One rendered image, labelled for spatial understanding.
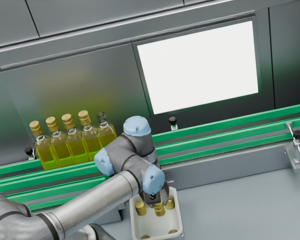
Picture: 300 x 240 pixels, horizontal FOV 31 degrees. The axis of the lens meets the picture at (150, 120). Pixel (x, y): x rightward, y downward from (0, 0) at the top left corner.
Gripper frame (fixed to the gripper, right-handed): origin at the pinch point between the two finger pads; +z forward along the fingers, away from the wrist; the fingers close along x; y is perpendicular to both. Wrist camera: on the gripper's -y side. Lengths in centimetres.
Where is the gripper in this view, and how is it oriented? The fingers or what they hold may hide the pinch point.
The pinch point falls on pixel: (158, 205)
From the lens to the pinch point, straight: 180.5
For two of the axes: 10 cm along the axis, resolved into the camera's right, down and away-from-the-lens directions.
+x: -9.8, 2.0, 0.7
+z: 2.0, 7.5, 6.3
